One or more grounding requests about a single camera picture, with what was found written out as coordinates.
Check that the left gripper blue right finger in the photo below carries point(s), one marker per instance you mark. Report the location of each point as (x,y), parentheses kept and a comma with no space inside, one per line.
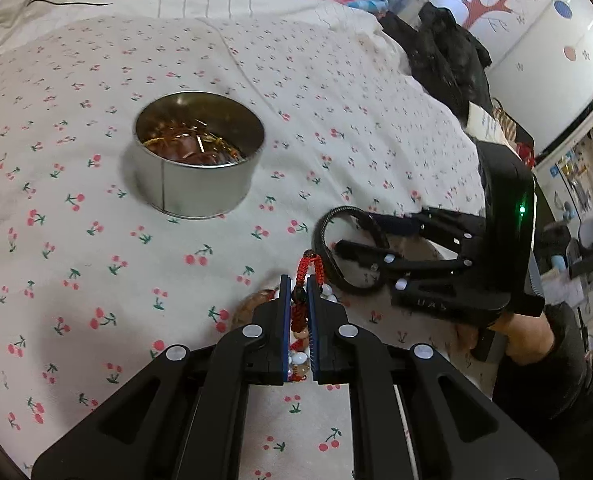
(313,318)

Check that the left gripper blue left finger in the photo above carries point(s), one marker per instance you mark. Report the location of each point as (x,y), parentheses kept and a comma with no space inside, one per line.
(284,304)

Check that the right forearm dark sleeve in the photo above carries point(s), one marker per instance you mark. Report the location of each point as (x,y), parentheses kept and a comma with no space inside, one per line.
(552,399)

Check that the right hand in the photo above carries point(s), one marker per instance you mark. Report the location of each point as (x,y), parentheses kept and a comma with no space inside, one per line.
(529,339)

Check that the round silver metal tin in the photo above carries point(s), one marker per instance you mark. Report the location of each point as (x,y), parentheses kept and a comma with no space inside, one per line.
(194,153)

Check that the cherry print bed sheet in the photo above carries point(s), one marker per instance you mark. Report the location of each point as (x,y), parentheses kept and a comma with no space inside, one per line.
(109,254)

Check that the black clothing pile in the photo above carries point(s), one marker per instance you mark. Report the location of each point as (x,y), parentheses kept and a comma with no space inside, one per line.
(446,59)

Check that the white cabinet with tree decal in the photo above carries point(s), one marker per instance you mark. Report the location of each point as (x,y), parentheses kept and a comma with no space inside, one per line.
(541,68)

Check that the light blue tube package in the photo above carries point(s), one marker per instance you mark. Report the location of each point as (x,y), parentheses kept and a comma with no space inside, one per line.
(376,7)

